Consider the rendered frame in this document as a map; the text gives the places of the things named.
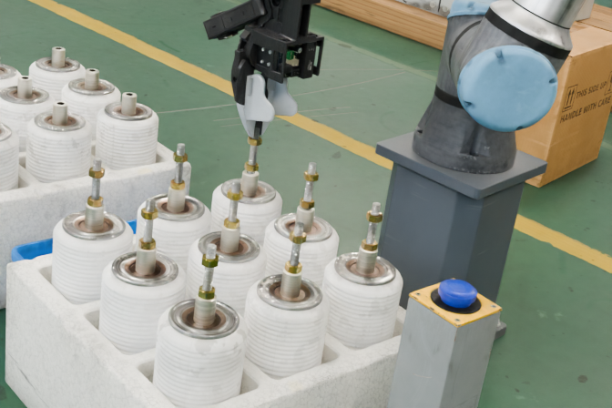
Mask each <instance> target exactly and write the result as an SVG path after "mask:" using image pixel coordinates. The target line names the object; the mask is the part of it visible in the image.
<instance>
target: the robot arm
mask: <svg viewBox="0 0 612 408"><path fill-rule="evenodd" d="M586 1H587V0H454V1H453V3H452V7H451V11H450V14H449V15H448V16H447V20H448V23H447V28H446V33H445V38H444V46H443V51H442V56H441V61H440V65H439V70H438V75H437V79H436V85H435V90H434V94H433V99H432V100H431V102H430V104H429V106H428V107H427V109H426V110H425V112H424V114H423V116H422V118H421V120H420V121H419V123H418V125H417V127H416V129H415V131H414V134H413V143H412V146H413V150H414V151H415V152H416V153H417V154H418V155H419V156H421V157H422V158H424V159H426V160H428V161H430V162H432V163H434V164H435V165H438V166H441V167H444V168H449V169H452V170H456V171H461V172H466V173H473V174H496V173H501V172H505V171H507V170H509V169H510V168H511V167H512V166H513V165H514V163H515V155H516V141H515V132H516V131H517V130H520V129H523V128H529V127H531V126H533V125H534V124H535V123H537V122H538V121H539V120H541V119H542V118H543V117H544V116H545V115H546V114H547V113H548V111H549V110H550V109H551V107H552V106H553V104H554V102H555V100H556V93H557V85H558V81H557V74H558V72H559V70H560V69H561V67H562V65H563V64H564V63H565V61H566V59H567V57H568V55H569V54H570V52H571V50H572V48H573V44H572V40H571V36H570V28H571V26H572V24H573V23H574V22H575V20H576V18H577V16H578V14H579V13H580V11H581V9H582V8H583V6H584V4H585V3H586ZM320 2H321V0H249V1H247V2H245V3H243V4H240V5H237V6H235V7H233V8H231V9H230V10H227V11H223V12H218V13H217V14H215V15H212V16H211V19H208V20H206V21H204V22H203V25H204V27H205V30H206V33H207V36H208V39H209V40H210V39H216V38H217V39H218V40H223V39H229V38H231V37H232V36H235V35H237V34H238V32H239V31H241V30H243V29H245V30H244V31H243V32H242V33H241V34H240V42H239V44H238V49H236V50H235V56H234V61H233V64H232V69H231V85H232V90H233V96H234V100H235V102H236V103H237V108H238V111H239V114H240V119H241V122H242V124H243V126H244V128H245V130H246V132H247V133H248V135H249V136H250V137H251V138H254V136H255V128H259V129H260V135H263V134H264V132H265V130H266V129H267V127H268V125H269V123H270V122H271V121H272V120H273V119H274V115H276V116H287V117H292V116H294V115H295V114H296V113H297V109H298V105H297V102H296V101H295V100H294V99H293V98H292V96H291V95H290V94H289V92H288V77H299V78H302V79H305V78H310V77H312V74H314V75H316V76H318V75H319V74H320V67H321V56H322V50H323V43H324V36H321V35H318V34H315V33H313V32H311V31H308V28H309V22H310V15H311V4H317V3H320ZM316 46H318V47H319V54H318V61H317V66H315V65H314V59H315V53H316ZM255 70H258V71H260V72H261V74H255V75H254V71H255Z"/></svg>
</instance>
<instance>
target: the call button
mask: <svg viewBox="0 0 612 408"><path fill-rule="evenodd" d="M438 293H439V295H440V296H441V300H442V301H443V302H444V303H445V304H447V305H449V306H452V307H455V308H466V307H469V306H470V305H471V303H473V302H475V300H476V296H477V290H476V288H475V287H474V286H473V285H471V284H470V283H468V282H466V281H463V280H455V279H450V280H444V281H442V282H441V283H440V284H439V289H438Z"/></svg>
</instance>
